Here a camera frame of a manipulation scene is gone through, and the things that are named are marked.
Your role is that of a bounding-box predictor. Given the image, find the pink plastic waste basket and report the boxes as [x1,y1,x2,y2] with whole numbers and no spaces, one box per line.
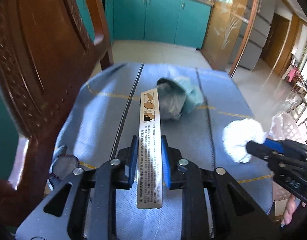
[268,112,305,144]

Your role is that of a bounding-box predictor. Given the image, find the dark green wrapper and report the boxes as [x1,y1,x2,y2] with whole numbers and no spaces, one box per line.
[156,78,186,120]

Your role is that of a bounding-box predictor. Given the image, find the brown wooden door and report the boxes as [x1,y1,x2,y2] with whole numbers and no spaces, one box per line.
[260,13,290,68]

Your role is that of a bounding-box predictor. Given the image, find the white tissue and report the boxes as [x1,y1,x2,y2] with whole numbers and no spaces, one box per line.
[222,118,266,164]

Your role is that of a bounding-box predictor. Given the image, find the long blue white box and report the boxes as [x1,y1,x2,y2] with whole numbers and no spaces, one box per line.
[137,88,163,209]

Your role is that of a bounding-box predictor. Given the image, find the dark wooden chair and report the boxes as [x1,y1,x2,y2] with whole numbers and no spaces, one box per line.
[0,0,113,226]

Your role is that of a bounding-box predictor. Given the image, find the glass sliding door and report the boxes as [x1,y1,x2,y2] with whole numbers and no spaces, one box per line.
[201,0,260,77]

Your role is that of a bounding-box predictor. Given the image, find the person's right hand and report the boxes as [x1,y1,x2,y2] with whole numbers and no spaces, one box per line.
[281,194,306,228]

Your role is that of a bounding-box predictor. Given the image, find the silver refrigerator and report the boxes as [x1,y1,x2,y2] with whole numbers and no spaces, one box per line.
[229,0,276,70]

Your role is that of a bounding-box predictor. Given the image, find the light blue tissue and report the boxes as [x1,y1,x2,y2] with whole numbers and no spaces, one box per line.
[168,66,204,114]

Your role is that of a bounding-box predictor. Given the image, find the teal lower kitchen cabinets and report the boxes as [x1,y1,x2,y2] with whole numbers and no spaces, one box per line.
[102,0,212,49]

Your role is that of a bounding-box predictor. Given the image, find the wooden bench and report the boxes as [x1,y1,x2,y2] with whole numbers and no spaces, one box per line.
[286,98,307,131]

